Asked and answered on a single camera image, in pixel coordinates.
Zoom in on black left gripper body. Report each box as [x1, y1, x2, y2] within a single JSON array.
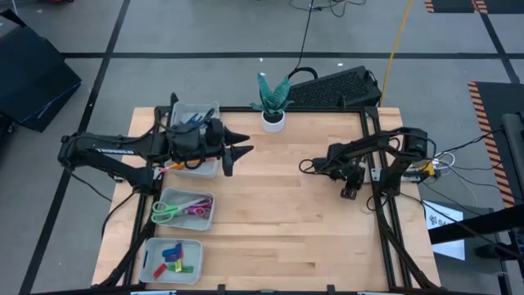
[[165, 120, 225, 164]]

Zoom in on green plant in white pot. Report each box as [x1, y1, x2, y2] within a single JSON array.
[[251, 72, 295, 134]]

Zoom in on black mat with orange stripes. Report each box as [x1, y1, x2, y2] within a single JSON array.
[[423, 0, 524, 16], [467, 80, 524, 209]]

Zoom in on black hanging cable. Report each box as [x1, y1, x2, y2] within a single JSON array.
[[287, 0, 368, 82]]

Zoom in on white printed box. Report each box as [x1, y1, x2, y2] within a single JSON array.
[[422, 200, 467, 262]]

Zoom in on grey plastic bin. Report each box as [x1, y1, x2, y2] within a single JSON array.
[[169, 101, 221, 139], [138, 237, 204, 286], [164, 141, 221, 180], [154, 187, 216, 232]]

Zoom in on black floor mat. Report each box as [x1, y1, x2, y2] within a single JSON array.
[[0, 8, 83, 134]]

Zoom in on white coiled cable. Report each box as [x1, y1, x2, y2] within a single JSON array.
[[432, 151, 456, 170]]

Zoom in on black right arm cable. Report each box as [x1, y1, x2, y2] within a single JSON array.
[[298, 157, 329, 176]]

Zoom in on green scissors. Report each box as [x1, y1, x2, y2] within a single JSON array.
[[150, 197, 206, 225]]

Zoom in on black bar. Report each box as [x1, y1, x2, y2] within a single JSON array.
[[427, 203, 524, 246]]

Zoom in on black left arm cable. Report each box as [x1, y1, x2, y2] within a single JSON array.
[[154, 107, 217, 137]]

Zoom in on yellow hanging cable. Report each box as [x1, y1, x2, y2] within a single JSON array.
[[379, 0, 413, 107]]

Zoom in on red eraser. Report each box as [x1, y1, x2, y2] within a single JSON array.
[[151, 262, 169, 280]]

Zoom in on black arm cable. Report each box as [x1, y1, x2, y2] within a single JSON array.
[[154, 107, 217, 137], [298, 157, 329, 176]]

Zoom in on purple scissors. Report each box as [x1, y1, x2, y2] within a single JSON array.
[[179, 196, 215, 219]]

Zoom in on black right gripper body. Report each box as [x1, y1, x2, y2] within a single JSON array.
[[326, 156, 367, 189]]

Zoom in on black metal table frame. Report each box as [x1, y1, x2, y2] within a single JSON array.
[[93, 92, 442, 293]]

